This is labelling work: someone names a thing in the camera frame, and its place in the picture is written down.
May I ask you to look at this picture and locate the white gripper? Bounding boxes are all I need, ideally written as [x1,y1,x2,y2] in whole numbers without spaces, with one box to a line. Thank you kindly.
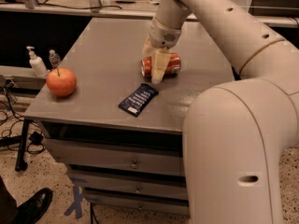
[142,18,181,84]

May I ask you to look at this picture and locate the red coke can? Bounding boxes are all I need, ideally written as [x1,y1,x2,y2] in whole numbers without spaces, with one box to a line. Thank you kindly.
[141,53,181,78]

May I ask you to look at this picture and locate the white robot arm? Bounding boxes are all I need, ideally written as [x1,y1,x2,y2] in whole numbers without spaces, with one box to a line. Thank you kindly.
[143,0,299,224]

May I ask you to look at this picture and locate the dark blue snack packet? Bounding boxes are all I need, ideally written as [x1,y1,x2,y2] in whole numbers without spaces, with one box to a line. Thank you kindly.
[119,83,159,117]

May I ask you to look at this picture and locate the grey drawer cabinet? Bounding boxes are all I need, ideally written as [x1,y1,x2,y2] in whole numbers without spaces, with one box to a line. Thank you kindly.
[22,17,235,217]

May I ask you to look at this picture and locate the red apple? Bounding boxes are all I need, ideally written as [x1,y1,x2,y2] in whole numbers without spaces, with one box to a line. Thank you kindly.
[46,68,77,97]

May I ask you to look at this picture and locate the small clear plastic bottle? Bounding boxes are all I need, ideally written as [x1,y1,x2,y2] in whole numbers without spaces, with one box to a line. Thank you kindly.
[49,49,61,69]

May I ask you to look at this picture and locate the top grey drawer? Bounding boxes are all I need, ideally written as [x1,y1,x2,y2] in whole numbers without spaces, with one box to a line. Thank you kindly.
[43,139,185,176]

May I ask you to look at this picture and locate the grey drawer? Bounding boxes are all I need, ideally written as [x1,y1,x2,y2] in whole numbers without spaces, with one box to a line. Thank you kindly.
[43,139,185,176]
[84,191,190,216]
[67,170,188,201]

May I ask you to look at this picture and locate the white pump dispenser bottle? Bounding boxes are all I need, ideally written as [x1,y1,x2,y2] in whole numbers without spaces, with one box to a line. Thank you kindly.
[26,46,48,77]

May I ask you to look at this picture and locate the middle grey drawer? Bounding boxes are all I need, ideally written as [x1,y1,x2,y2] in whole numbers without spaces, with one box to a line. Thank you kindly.
[67,170,188,201]

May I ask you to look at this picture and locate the bottom grey drawer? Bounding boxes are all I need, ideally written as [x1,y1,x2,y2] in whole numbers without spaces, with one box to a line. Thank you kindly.
[84,191,190,216]

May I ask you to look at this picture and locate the blue tape mark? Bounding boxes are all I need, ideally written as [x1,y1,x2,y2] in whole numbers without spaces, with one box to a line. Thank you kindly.
[64,184,89,220]

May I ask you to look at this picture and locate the black table leg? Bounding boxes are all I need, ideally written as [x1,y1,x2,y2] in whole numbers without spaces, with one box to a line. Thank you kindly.
[15,119,30,172]

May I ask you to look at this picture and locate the black leather shoe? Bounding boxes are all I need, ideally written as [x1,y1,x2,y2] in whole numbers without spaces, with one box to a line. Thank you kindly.
[11,188,52,224]

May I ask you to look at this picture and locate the black cable on ledge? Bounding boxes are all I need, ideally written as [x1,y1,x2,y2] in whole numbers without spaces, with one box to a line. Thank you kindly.
[36,2,123,11]

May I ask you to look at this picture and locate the black floor cables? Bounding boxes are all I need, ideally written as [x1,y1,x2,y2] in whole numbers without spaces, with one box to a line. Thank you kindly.
[0,77,48,156]

